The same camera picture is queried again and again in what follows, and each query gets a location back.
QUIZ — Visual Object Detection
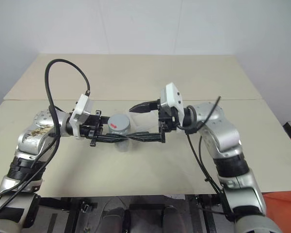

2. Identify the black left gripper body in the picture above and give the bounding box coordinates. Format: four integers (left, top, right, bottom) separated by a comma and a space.
79, 110, 104, 148

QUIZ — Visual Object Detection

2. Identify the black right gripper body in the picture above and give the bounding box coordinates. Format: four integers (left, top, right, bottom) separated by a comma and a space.
158, 106, 180, 144

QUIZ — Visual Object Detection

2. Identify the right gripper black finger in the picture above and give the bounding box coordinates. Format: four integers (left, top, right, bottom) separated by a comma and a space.
130, 99, 161, 114
126, 131, 163, 144

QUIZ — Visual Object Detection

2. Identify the clear plastic jar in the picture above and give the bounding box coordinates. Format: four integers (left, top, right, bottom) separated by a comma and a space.
108, 126, 132, 153

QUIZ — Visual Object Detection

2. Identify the grey jar lid red arrow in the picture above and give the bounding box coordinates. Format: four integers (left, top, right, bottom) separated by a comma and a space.
107, 114, 132, 135

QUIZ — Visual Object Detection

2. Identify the dark rounded shape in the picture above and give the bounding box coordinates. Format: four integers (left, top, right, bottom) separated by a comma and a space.
103, 207, 126, 233
161, 205, 183, 233

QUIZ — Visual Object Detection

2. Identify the orange red sheet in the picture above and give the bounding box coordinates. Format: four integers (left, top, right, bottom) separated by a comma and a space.
261, 121, 291, 220

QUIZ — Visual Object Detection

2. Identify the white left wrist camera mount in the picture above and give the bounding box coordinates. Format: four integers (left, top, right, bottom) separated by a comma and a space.
69, 93, 94, 142

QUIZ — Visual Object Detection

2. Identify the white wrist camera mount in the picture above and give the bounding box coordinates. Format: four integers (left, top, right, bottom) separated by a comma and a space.
159, 82, 185, 130
69, 93, 94, 142

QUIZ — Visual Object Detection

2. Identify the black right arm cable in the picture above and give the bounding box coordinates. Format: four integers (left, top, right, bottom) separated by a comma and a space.
185, 96, 236, 221

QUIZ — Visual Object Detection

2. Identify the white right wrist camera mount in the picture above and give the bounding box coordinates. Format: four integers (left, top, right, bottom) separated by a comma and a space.
159, 82, 185, 130

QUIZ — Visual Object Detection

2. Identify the black metal table frame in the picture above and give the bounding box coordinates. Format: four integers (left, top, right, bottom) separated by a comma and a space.
35, 193, 235, 233

